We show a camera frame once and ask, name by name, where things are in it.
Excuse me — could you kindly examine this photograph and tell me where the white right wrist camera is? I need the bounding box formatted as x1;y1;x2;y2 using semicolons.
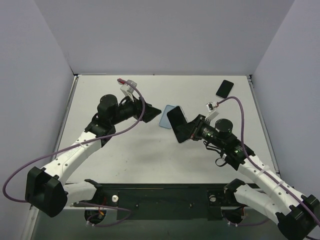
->
205;101;219;122

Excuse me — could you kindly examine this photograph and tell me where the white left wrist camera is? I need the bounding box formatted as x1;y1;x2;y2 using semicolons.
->
118;78;137;97

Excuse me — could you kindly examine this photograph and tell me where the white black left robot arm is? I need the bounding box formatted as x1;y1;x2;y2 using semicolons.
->
25;94;161;218

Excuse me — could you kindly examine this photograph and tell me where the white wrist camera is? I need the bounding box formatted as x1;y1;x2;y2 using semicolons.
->
118;78;137;97
205;101;219;122

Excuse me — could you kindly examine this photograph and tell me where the light blue phone case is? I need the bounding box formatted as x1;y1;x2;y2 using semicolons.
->
158;105;176;130

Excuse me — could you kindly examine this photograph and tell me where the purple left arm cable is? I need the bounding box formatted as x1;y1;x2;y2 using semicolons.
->
2;77;147;203

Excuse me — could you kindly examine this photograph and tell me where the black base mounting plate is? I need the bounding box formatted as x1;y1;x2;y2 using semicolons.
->
72;183;253;222

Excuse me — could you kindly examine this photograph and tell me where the black smartphone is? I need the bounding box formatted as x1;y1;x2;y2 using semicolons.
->
215;79;234;99
167;106;188;143

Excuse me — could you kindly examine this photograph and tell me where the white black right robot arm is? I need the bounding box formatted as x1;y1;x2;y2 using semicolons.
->
167;111;320;240

